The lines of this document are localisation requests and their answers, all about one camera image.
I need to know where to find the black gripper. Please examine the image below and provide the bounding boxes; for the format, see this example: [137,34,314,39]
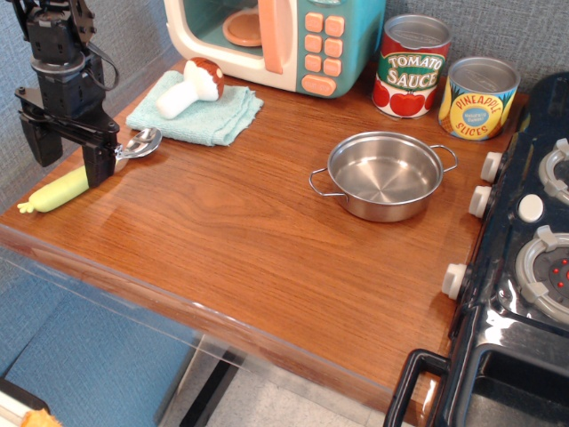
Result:
[15,55,119,188]

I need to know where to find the spoon with green handle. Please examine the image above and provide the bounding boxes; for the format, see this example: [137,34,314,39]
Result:
[17,128,163,214]

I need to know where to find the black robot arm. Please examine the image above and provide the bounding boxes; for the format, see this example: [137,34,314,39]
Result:
[12,1,119,188]

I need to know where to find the light blue folded cloth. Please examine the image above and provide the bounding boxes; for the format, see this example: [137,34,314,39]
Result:
[126,70,263,147]

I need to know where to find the toy mushroom brown cap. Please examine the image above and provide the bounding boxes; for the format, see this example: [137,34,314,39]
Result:
[156,57,225,120]

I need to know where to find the orange toy plate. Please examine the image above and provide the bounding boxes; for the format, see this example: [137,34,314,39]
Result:
[222,9,262,47]

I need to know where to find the orange object in tray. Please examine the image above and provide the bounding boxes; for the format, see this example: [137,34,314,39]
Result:
[20,409,62,427]

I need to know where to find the toy microwave teal and cream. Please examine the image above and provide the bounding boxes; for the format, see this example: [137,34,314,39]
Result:
[164,1,386,99]

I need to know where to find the small steel pot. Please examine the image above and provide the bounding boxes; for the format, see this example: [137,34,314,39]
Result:
[309,131,459,223]

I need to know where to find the tomato sauce can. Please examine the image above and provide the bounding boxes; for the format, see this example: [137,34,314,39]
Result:
[373,14,452,118]

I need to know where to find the pineapple slices can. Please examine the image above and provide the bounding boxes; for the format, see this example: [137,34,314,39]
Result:
[438,57,521,141]

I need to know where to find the black toy stove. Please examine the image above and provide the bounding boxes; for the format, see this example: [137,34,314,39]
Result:
[384,72,568,426]

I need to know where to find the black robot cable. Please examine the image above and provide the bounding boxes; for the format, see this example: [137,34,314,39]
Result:
[86,42,120,93]

